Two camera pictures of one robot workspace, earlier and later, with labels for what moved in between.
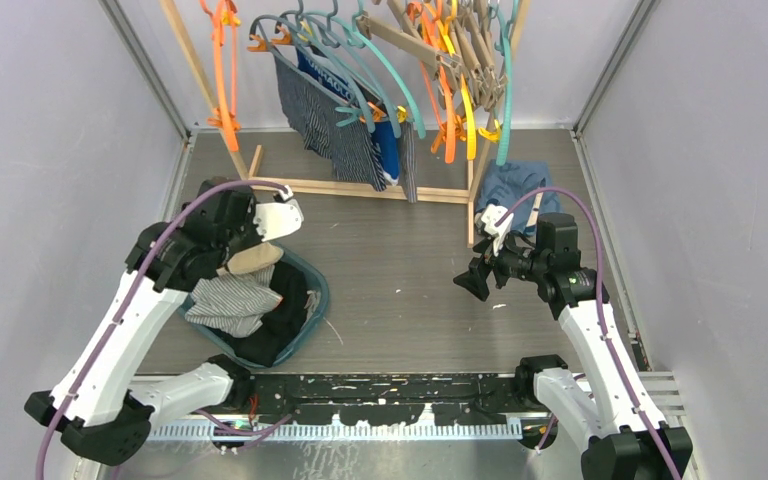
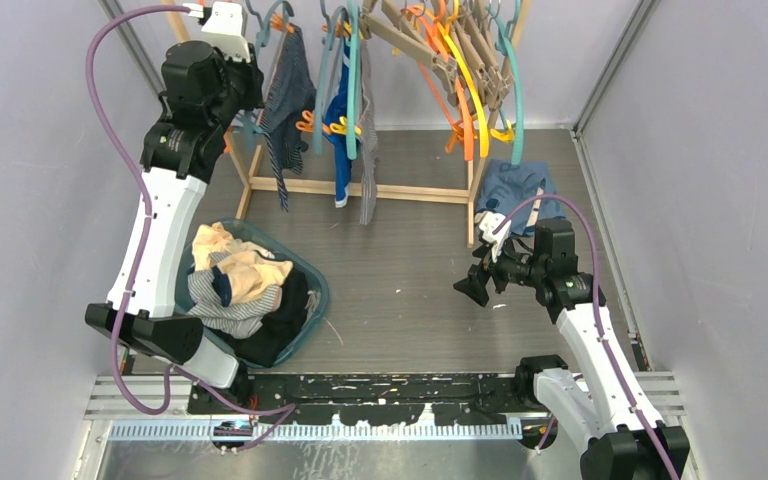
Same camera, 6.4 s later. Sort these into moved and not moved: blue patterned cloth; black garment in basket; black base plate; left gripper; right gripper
Moved: left gripper
Not moved: black base plate; blue patterned cloth; right gripper; black garment in basket
